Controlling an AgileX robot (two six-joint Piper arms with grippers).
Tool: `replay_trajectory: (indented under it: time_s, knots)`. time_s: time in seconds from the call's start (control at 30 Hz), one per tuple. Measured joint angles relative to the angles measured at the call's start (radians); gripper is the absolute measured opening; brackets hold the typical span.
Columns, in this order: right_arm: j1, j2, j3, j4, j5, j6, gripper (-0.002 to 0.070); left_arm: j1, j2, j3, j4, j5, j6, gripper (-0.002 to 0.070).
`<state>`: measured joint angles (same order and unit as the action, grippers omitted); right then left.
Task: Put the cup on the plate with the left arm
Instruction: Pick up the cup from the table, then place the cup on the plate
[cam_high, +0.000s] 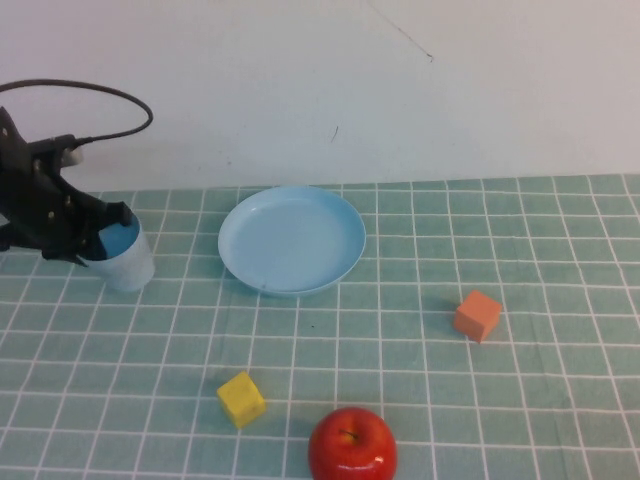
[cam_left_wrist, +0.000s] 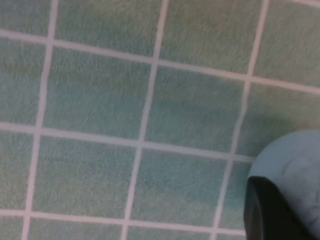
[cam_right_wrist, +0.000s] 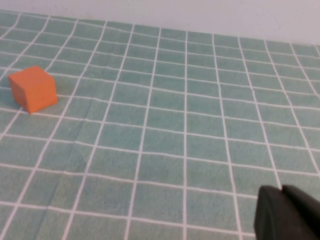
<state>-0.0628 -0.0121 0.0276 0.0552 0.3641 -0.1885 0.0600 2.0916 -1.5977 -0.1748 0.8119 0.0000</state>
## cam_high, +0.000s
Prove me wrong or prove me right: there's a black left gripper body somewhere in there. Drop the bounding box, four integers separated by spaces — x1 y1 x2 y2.
0 106 107 264

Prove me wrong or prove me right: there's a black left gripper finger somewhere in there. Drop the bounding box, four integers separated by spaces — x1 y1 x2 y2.
97 200 134 232
69 248 101 269

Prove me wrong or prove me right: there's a light blue plastic cup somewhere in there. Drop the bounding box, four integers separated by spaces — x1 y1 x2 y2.
87 218 155 293

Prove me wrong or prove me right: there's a light blue plastic plate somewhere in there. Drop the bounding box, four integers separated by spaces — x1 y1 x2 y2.
217 186 368 299

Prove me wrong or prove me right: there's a yellow cube block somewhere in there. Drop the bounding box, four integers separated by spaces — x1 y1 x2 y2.
216 370 267 429

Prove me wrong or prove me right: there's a red apple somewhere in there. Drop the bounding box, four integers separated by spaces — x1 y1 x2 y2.
307 406 400 480

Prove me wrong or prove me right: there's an orange cube block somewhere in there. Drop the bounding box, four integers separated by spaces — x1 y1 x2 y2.
453 289 503 344

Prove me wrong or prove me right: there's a green checked tablecloth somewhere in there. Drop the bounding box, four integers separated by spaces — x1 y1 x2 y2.
0 174 640 480

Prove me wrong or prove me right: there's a black camera cable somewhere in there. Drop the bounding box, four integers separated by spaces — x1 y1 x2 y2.
0 78 155 146

